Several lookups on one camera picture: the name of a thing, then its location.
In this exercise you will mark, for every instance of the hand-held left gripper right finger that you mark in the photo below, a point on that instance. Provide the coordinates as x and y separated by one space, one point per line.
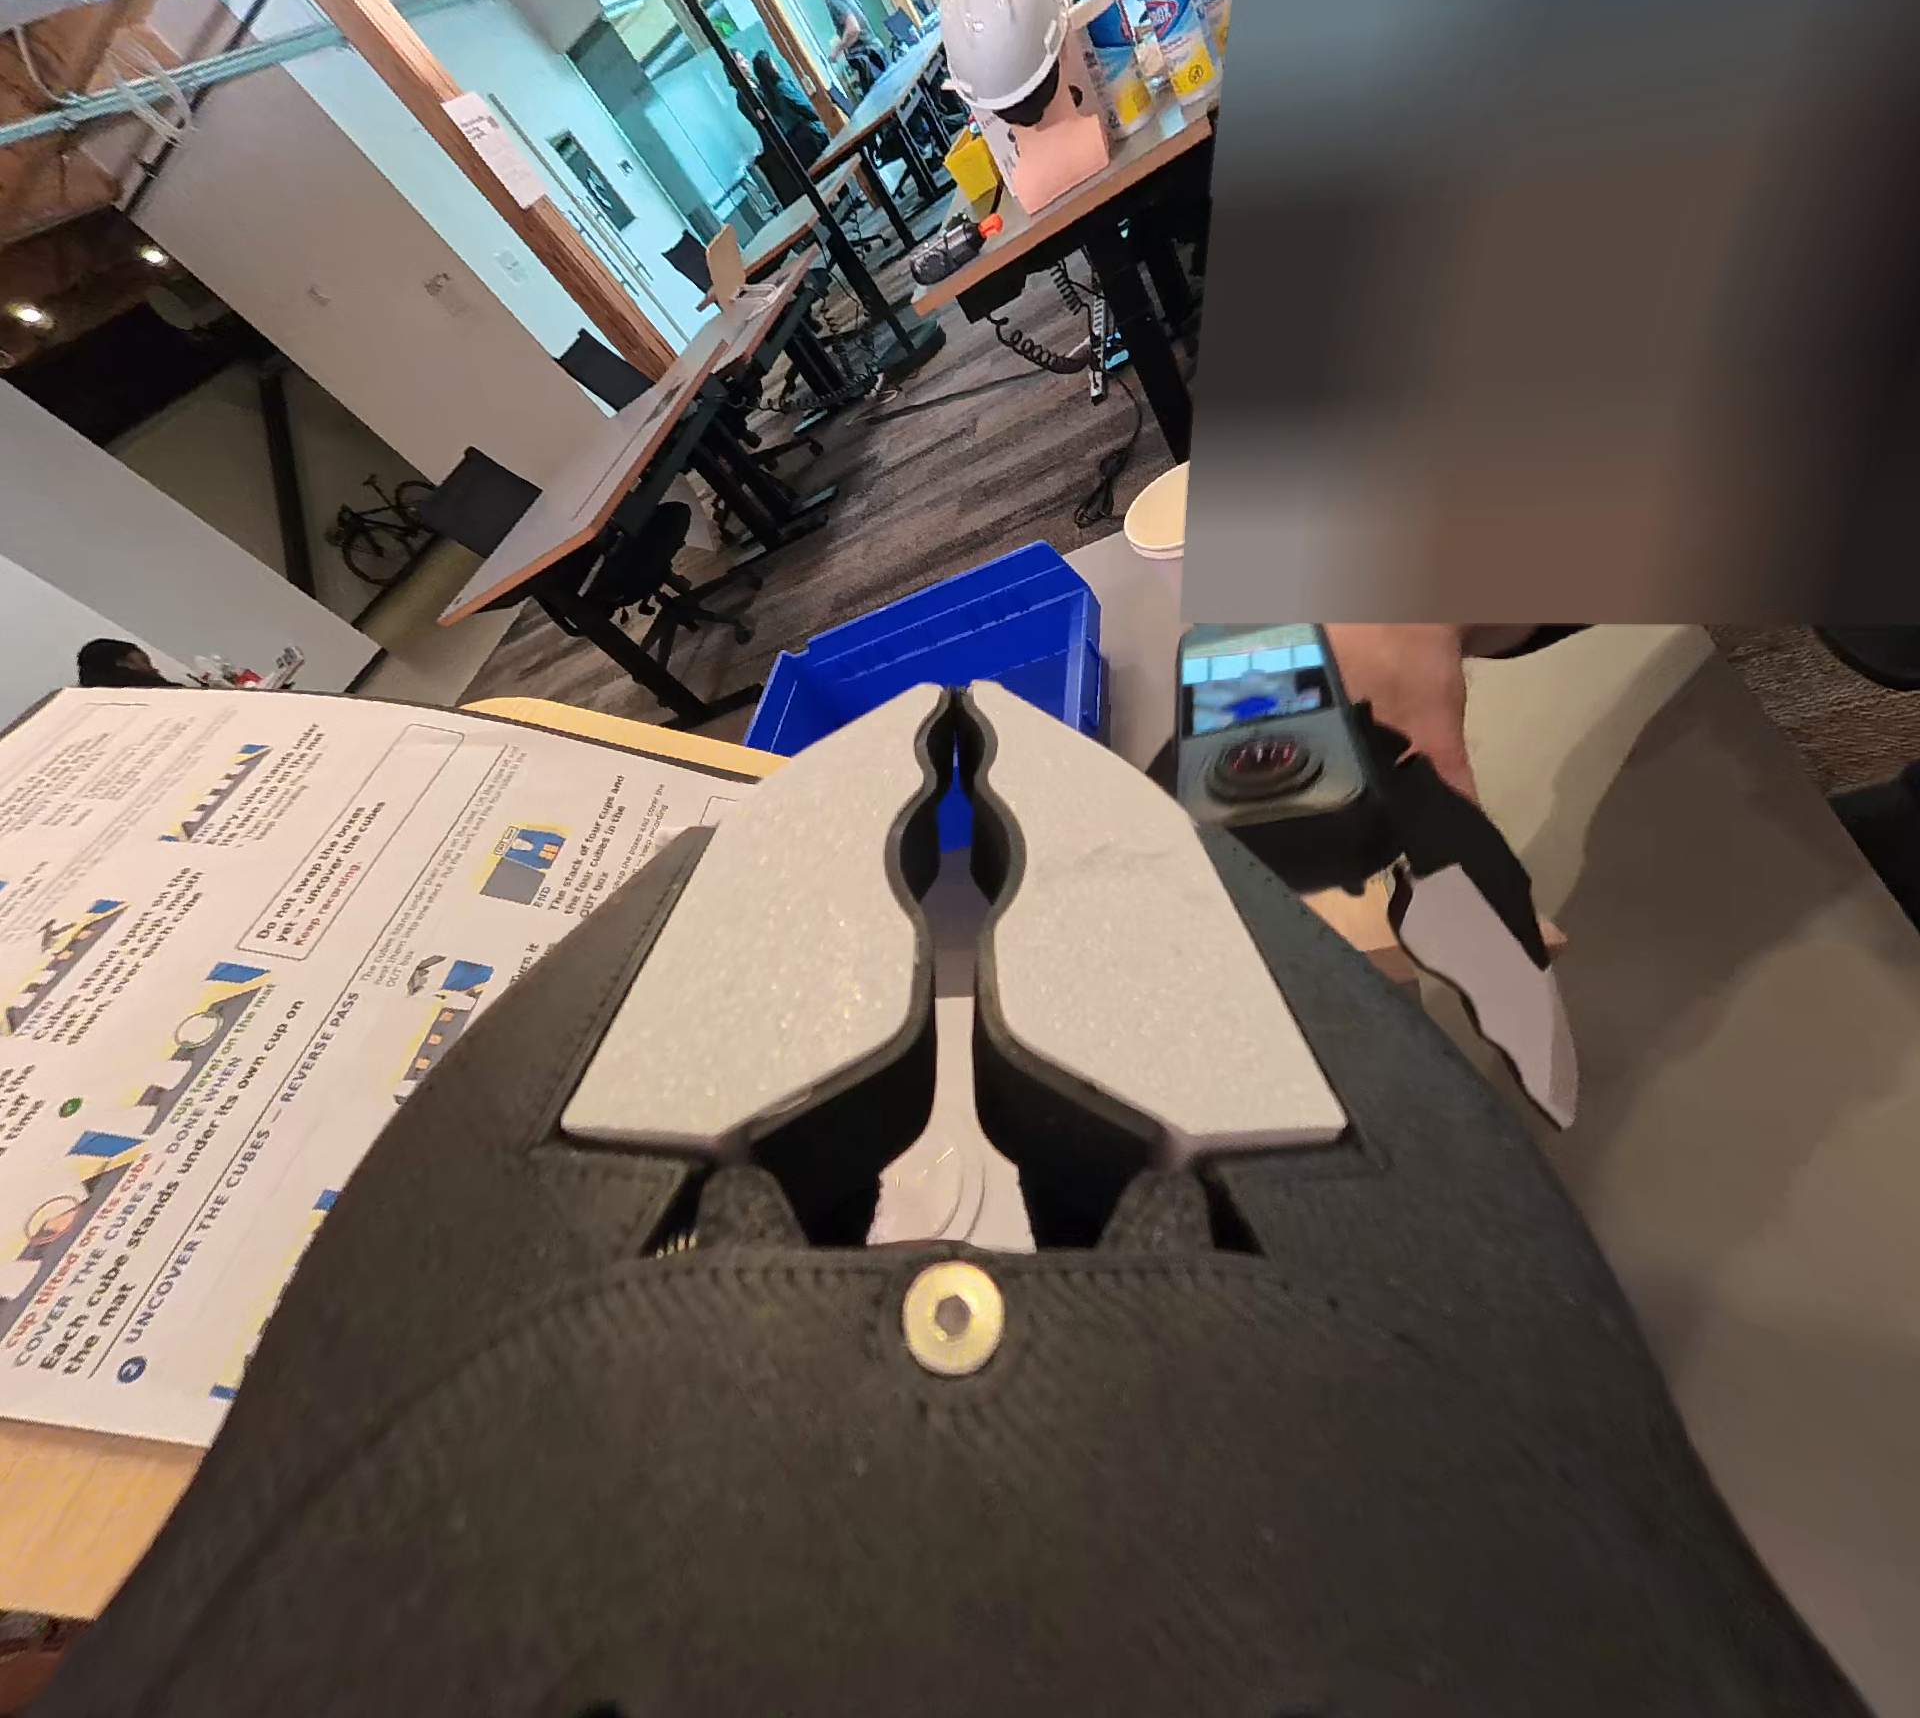
1152 969

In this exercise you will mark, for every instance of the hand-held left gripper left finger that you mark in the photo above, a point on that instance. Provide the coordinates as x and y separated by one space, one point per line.
748 952

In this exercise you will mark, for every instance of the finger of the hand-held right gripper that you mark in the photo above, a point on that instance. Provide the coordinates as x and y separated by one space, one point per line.
1508 1012

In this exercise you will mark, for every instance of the white paper cup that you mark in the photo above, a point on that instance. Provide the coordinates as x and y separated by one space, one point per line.
1165 517

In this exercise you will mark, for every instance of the grey desk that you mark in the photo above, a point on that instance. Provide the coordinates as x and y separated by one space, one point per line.
1725 1074

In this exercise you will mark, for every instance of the wooden-top standing desk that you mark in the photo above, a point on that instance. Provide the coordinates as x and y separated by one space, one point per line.
597 501
1080 211

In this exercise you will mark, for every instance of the person's right hand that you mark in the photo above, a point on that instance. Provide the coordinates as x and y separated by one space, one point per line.
1416 692

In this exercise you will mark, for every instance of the blue plastic bin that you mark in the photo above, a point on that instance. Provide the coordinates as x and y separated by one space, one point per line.
957 637

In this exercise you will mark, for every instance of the printed instruction sheet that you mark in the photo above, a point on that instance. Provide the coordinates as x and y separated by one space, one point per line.
227 969

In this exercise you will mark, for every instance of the black folding chair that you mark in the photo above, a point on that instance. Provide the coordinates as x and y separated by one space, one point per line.
483 501
606 368

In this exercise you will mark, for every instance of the bicycle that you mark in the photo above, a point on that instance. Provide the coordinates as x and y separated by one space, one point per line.
370 531

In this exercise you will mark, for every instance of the bottle with orange cap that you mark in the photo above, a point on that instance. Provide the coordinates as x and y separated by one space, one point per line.
947 249

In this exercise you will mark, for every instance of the pink box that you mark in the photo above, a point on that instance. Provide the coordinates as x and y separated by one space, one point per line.
1062 156

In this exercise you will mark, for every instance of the yellow bin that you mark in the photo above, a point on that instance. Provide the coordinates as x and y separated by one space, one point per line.
967 164

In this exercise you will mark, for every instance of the white hard hat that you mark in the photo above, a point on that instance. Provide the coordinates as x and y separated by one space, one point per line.
1005 22

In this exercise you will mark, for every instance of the white wall notice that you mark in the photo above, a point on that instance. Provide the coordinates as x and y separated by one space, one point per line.
494 147

